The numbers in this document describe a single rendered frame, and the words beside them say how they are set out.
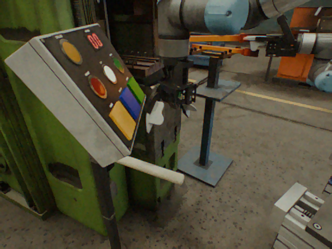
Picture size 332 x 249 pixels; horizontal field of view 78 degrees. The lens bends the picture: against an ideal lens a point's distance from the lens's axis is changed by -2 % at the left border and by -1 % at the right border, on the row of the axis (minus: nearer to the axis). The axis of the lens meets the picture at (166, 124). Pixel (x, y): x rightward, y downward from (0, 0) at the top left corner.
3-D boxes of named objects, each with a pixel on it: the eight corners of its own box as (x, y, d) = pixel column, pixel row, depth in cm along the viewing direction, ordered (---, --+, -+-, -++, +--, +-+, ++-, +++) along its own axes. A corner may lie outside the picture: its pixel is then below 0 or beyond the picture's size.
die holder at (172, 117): (181, 130, 149) (183, 67, 126) (155, 162, 119) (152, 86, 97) (117, 115, 170) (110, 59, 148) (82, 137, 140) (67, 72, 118)
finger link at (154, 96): (145, 112, 54) (161, 82, 53) (142, 110, 55) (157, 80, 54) (157, 118, 57) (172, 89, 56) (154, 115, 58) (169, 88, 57)
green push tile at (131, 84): (144, 94, 71) (132, 75, 68) (142, 104, 65) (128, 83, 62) (140, 97, 72) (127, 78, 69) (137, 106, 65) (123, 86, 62)
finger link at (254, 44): (240, 51, 89) (264, 51, 85) (243, 36, 86) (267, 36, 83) (242, 50, 91) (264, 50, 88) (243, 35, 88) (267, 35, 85)
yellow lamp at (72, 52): (87, 61, 44) (83, 40, 42) (70, 66, 40) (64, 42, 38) (76, 60, 45) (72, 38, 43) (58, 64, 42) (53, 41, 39)
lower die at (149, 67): (163, 72, 117) (163, 57, 113) (145, 82, 102) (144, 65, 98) (105, 64, 134) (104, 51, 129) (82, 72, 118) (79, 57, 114)
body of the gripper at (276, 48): (263, 56, 86) (296, 58, 81) (267, 34, 82) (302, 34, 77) (264, 53, 92) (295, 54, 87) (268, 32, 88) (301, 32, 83)
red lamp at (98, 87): (111, 93, 48) (109, 75, 45) (97, 101, 44) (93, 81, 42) (101, 91, 49) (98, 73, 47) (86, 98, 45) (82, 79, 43)
